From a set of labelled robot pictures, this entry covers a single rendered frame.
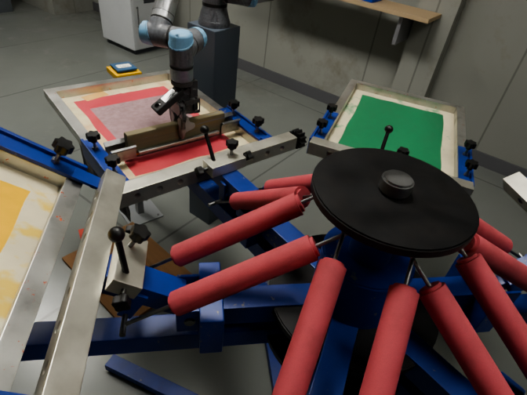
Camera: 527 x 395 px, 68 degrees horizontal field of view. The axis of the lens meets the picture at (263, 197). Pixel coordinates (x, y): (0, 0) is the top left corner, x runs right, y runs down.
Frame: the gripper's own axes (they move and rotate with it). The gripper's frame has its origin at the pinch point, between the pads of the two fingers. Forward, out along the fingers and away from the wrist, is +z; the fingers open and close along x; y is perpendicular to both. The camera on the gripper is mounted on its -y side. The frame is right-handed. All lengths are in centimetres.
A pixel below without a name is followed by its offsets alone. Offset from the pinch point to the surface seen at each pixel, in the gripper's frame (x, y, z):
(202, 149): -5.6, 7.2, 5.5
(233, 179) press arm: -36.4, -1.1, -3.0
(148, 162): -4.2, -13.6, 5.5
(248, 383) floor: -53, 3, 101
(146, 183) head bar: -25.2, -23.7, -3.0
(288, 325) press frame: -83, -19, 0
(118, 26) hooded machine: 366, 120, 73
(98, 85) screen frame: 56, -8, 3
